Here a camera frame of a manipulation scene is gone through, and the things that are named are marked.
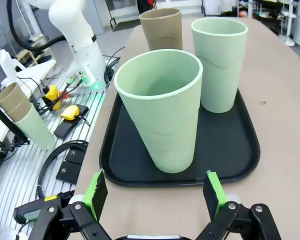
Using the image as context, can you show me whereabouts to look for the black cable bundle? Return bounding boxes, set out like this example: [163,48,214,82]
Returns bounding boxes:
[103,46,122,88]

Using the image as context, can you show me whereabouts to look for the black corrugated cable hose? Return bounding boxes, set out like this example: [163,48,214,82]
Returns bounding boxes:
[3,0,66,52]

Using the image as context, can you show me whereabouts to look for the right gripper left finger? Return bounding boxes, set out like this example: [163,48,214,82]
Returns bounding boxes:
[36,168,121,240]

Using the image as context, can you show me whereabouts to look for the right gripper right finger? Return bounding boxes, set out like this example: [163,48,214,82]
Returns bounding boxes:
[194,169,283,240]

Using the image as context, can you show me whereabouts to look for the black coiled cable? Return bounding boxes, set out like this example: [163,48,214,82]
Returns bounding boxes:
[36,139,90,201]

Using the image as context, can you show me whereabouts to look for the black plastic serving tray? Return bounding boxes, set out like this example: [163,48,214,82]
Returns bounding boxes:
[99,86,262,188]

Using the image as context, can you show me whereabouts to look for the light wooden stool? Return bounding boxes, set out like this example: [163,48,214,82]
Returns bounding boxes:
[16,34,55,67]

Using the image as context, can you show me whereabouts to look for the black clamp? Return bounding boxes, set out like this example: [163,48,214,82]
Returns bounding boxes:
[0,139,18,173]

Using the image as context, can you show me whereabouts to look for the black mounting plate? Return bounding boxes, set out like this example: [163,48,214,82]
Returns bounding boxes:
[64,147,87,165]
[55,161,82,182]

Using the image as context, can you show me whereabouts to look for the brown plastic cup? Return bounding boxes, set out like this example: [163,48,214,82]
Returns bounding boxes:
[0,82,28,112]
[4,98,33,123]
[139,8,183,52]

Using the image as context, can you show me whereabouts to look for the yellow emergency stop box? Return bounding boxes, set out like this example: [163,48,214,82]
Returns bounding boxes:
[41,84,62,111]

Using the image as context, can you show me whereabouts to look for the black stand bar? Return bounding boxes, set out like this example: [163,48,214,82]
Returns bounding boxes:
[0,98,31,146]

